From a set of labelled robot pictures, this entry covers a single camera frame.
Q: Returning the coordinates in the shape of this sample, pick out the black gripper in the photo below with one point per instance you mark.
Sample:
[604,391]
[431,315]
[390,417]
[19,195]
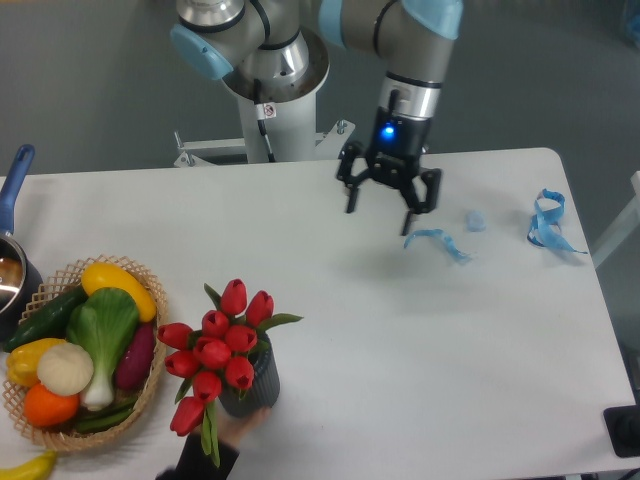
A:
[397,145]

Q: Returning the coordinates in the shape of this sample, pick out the red tulip bouquet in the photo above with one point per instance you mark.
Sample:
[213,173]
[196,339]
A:
[216,356]

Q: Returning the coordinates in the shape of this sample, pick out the dark grey ribbed vase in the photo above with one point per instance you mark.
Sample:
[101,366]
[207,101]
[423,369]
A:
[265,389]

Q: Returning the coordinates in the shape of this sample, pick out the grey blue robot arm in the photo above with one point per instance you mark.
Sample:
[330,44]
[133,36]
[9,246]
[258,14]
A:
[415,39]

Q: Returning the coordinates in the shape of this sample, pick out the person hand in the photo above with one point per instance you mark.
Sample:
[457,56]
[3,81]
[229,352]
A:
[231,431]

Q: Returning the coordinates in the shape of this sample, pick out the blue ribbon strip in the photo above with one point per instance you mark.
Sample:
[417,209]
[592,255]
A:
[445,241]

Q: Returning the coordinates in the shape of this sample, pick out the blue ribbon on right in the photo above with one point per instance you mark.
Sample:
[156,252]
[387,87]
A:
[544,228]

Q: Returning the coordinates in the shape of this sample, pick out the purple sweet potato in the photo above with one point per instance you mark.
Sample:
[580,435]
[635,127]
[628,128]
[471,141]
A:
[135,365]

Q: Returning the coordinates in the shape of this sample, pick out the green bok choy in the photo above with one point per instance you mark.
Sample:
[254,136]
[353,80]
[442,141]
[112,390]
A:
[103,326]

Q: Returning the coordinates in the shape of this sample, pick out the black device at edge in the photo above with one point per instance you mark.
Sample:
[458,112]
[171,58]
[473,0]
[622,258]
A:
[623,429]

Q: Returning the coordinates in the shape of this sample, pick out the green bean pods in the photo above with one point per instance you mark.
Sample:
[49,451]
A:
[105,419]

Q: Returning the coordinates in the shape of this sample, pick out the green cucumber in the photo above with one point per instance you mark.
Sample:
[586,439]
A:
[49,321]

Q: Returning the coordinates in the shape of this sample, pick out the white garlic bun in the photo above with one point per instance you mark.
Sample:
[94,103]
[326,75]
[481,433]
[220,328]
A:
[65,369]

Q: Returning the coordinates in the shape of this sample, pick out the yellow bell pepper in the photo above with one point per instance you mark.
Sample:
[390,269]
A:
[23,361]

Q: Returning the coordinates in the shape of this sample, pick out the woven wicker basket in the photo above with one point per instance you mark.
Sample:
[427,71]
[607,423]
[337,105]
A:
[93,274]

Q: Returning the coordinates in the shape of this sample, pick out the orange fruit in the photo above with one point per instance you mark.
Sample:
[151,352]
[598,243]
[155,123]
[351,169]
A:
[43,408]

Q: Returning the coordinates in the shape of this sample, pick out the yellow banana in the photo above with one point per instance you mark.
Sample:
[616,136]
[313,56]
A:
[38,468]

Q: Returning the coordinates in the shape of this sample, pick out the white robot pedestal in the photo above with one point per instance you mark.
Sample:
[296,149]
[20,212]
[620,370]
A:
[276,93]

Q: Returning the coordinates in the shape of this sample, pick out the white frame at right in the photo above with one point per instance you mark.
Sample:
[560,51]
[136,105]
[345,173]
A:
[626,222]

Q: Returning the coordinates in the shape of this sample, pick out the blue handled saucepan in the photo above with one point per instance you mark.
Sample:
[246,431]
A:
[19,277]

